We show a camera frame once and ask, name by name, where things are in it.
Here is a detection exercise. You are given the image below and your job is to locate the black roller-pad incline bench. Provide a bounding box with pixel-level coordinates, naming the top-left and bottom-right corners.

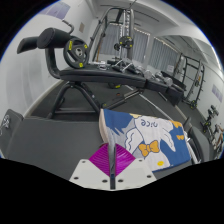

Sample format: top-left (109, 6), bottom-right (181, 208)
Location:
top-left (16, 19), bottom-right (186, 120)

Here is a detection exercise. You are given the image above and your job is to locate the black dumbbell rack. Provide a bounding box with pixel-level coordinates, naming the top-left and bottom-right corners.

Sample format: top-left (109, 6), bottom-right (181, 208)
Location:
top-left (199, 104), bottom-right (221, 135)

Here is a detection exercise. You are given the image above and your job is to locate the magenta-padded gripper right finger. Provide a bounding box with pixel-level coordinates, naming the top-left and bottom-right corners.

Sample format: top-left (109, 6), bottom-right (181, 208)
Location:
top-left (115, 144), bottom-right (157, 191)

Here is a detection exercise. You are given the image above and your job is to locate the small purple wall poster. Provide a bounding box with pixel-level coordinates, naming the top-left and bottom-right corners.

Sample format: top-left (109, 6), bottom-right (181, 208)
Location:
top-left (211, 83), bottom-right (224, 103)

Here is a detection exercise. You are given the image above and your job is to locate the black padded flat bench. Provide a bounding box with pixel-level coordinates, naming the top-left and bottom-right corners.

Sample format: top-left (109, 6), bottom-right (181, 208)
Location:
top-left (0, 109), bottom-right (214, 182)

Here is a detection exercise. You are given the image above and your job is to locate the black squat rack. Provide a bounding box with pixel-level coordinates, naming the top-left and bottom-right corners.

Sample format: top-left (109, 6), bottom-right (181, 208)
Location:
top-left (179, 54), bottom-right (205, 111)

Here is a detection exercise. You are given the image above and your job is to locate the metal clip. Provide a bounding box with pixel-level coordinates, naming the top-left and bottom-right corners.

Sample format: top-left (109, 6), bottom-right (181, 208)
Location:
top-left (0, 114), bottom-right (11, 130)

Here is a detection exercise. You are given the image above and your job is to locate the grey cable rack machine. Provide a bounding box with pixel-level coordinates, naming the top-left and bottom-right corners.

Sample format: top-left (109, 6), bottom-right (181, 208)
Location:
top-left (88, 7), bottom-right (138, 65)

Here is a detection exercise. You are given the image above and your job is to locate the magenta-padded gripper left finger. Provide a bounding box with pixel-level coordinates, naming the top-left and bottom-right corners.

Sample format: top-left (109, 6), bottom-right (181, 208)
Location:
top-left (69, 143), bottom-right (111, 191)

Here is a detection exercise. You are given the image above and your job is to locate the grey window curtain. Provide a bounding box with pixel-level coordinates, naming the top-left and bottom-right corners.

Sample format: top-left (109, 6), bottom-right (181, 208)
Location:
top-left (148, 36), bottom-right (180, 70)
top-left (99, 24), bottom-right (150, 65)

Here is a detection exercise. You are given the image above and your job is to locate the black upright panel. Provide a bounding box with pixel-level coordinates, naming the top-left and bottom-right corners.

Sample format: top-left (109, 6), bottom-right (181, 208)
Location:
top-left (161, 70), bottom-right (187, 96)

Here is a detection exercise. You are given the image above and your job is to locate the black yellow-marked weight plate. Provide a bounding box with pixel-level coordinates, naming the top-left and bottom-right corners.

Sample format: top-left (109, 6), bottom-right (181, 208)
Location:
top-left (63, 37), bottom-right (91, 70)

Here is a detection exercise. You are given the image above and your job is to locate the blue white cartoon towel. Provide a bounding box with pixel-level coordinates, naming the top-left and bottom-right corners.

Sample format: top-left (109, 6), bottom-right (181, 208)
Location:
top-left (99, 108), bottom-right (196, 190)

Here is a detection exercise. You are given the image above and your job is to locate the chrome dumbbell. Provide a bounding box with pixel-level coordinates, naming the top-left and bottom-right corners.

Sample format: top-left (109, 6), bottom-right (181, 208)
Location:
top-left (143, 68), bottom-right (158, 81)
top-left (154, 72), bottom-right (175, 88)

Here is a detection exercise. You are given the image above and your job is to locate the silver barbell bar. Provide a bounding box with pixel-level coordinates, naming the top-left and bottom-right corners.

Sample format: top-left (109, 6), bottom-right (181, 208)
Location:
top-left (187, 133), bottom-right (203, 165)

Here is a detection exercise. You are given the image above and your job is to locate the small black weight plate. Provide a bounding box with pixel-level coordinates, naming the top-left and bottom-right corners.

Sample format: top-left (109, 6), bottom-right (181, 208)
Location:
top-left (118, 35), bottom-right (135, 50)

